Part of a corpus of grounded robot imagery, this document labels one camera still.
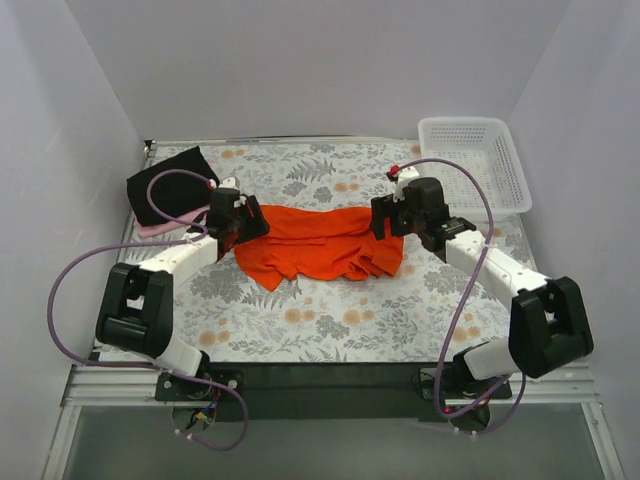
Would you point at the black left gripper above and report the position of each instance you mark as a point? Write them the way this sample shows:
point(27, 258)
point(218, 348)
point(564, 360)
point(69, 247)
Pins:
point(255, 220)

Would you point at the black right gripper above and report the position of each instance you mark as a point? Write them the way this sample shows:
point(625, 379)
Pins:
point(378, 218)

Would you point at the orange t shirt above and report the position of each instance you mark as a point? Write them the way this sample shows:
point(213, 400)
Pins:
point(319, 245)

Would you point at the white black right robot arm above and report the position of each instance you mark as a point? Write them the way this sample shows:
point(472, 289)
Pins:
point(548, 324)

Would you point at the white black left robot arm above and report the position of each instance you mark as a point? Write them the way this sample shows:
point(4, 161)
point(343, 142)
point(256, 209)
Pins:
point(137, 311)

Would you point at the folded black t shirt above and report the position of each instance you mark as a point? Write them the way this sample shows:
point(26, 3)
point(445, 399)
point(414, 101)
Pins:
point(170, 187)

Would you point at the folded pink t shirt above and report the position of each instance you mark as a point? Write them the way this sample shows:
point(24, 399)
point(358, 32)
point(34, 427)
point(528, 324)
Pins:
point(160, 225)

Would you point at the white plastic basket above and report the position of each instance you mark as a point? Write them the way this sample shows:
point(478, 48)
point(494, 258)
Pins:
point(485, 149)

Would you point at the floral table cloth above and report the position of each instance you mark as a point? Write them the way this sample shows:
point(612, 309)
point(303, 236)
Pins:
point(405, 317)

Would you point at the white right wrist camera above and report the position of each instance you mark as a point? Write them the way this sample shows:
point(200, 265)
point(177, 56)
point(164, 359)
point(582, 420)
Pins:
point(401, 177)

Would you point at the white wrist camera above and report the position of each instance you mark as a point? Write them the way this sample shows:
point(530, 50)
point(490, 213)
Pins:
point(401, 177)
point(230, 185)

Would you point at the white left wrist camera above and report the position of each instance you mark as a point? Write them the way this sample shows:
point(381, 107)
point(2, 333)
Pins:
point(230, 185)

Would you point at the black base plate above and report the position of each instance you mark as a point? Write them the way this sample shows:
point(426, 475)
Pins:
point(306, 391)

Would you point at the aluminium frame rail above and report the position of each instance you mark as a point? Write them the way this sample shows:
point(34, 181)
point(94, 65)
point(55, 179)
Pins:
point(92, 386)

